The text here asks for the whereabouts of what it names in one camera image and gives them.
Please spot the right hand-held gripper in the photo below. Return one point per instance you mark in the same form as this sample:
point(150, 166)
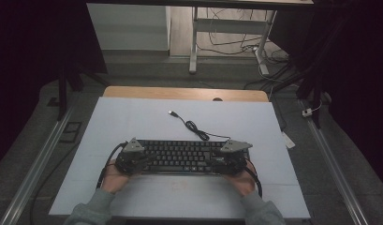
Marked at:
point(231, 157)

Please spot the black computer keyboard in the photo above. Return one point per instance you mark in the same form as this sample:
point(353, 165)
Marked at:
point(179, 156)

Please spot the aluminium rail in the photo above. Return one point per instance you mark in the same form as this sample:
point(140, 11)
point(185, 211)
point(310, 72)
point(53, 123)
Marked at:
point(332, 168)
point(36, 168)

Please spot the black floor plate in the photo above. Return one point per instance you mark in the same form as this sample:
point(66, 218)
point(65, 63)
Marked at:
point(71, 131)

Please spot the white paper tag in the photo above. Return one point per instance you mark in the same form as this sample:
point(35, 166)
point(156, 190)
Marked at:
point(288, 140)

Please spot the person's left hand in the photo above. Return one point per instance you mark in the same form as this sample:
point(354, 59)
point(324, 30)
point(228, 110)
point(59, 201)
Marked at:
point(112, 181)

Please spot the wooden table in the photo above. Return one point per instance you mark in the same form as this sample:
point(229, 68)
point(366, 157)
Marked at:
point(179, 93)

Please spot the small white plug box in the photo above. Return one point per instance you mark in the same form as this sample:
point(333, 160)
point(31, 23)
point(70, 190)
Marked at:
point(307, 112)

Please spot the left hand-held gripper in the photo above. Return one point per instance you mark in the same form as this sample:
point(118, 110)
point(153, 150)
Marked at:
point(133, 156)

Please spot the white frame desk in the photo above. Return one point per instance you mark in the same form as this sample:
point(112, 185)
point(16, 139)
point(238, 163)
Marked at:
point(229, 25)

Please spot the white table cover board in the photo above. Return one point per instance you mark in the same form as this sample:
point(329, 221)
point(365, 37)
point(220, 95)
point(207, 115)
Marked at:
point(148, 122)

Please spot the person's right hand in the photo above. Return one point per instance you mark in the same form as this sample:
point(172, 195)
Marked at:
point(242, 184)

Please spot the dark curtain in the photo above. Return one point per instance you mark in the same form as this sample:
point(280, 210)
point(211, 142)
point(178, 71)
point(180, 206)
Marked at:
point(26, 62)
point(354, 78)

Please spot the black stand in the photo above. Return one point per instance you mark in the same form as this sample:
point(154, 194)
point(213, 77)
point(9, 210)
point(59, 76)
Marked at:
point(315, 93)
point(62, 93)

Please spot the white cabinet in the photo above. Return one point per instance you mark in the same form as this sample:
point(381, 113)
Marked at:
point(129, 28)

